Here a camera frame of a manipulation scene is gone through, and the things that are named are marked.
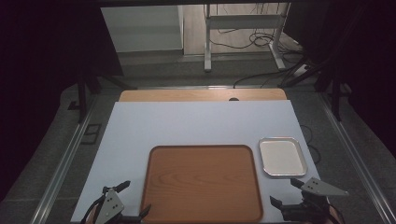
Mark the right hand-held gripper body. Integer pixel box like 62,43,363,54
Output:
280,176,350,224

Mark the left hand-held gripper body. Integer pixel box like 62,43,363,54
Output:
92,186,142,224

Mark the person's right hand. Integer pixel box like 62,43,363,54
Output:
328,207,342,224

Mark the small metal tray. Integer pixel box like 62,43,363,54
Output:
258,136,309,178

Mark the brown wooden tray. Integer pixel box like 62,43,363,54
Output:
140,144,264,224

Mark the white table sheet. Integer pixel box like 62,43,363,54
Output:
70,100,322,224

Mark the black metal stand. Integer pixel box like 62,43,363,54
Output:
279,55,353,122
67,73,138,124

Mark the white power strip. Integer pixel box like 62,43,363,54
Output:
292,63,311,77

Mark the wooden table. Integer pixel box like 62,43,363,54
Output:
119,88,288,103

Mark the white cabinet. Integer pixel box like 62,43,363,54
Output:
100,5,185,53

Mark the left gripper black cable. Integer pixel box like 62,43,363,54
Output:
79,194,106,224

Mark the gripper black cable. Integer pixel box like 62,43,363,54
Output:
326,202,347,224
79,194,106,224

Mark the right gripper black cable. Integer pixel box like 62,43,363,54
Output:
326,202,347,224

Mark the black cable beside table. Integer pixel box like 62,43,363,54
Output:
300,124,322,166

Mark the aluminium floor rail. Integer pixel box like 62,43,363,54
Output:
318,92,396,224
29,94,98,224

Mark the black floor frame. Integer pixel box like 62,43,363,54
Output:
80,123,103,146

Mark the long black floor cable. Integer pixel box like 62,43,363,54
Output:
233,63,309,90

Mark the tangle of black floor cables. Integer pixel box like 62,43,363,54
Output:
207,28,304,56

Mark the white desk frame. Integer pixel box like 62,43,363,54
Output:
203,3,292,73

